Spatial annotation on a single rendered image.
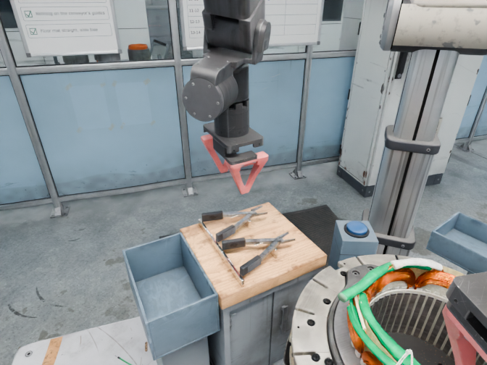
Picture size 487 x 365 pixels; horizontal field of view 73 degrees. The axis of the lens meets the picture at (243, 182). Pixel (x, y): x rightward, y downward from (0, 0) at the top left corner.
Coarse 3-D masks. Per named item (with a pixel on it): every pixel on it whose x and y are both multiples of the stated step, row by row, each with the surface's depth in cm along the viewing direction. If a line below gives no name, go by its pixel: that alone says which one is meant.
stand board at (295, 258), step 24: (264, 216) 66; (192, 240) 60; (216, 264) 54; (240, 264) 54; (264, 264) 54; (288, 264) 54; (312, 264) 55; (216, 288) 50; (240, 288) 50; (264, 288) 52
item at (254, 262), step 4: (256, 256) 52; (260, 256) 52; (252, 260) 51; (256, 260) 51; (260, 260) 52; (244, 264) 50; (248, 264) 50; (252, 264) 51; (256, 264) 51; (240, 268) 50; (244, 268) 50; (248, 268) 50; (252, 268) 51; (240, 272) 50; (244, 272) 50; (248, 272) 51
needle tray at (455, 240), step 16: (448, 224) 66; (464, 224) 67; (480, 224) 65; (432, 240) 63; (448, 240) 60; (464, 240) 66; (480, 240) 66; (448, 256) 61; (464, 256) 59; (480, 256) 56
